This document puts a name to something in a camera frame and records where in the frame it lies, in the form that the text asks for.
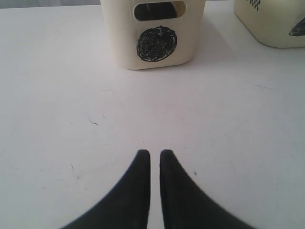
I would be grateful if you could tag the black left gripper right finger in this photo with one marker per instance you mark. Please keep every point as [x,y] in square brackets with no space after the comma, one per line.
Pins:
[185,205]

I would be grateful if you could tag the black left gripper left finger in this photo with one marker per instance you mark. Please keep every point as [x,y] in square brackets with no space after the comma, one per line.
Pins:
[127,204]

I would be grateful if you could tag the steel mug with handle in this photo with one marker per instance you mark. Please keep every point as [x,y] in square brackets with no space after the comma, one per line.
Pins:
[155,11]

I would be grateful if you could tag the cream bin with circle mark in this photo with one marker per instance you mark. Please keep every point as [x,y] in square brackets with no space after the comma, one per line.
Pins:
[151,44]

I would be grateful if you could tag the cream bin with triangle mark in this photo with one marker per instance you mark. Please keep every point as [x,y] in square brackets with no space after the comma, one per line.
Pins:
[275,23]

